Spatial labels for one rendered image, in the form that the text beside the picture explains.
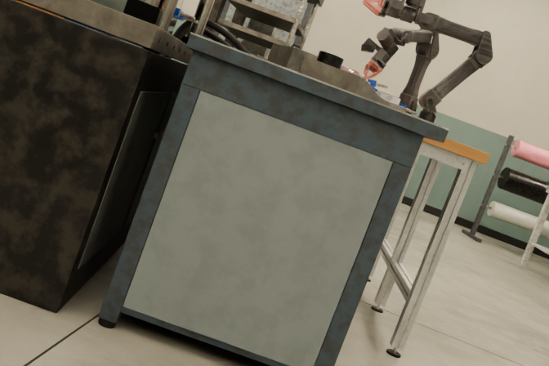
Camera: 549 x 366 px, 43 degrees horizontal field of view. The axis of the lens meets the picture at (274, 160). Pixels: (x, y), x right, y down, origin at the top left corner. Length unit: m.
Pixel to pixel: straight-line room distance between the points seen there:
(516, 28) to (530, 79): 0.69
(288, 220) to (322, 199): 0.10
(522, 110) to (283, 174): 7.99
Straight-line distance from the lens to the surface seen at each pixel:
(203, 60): 1.79
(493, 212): 8.42
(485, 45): 2.80
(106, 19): 1.82
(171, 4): 2.26
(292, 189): 1.81
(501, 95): 9.62
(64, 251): 1.88
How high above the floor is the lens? 0.72
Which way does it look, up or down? 5 degrees down
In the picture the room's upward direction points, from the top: 20 degrees clockwise
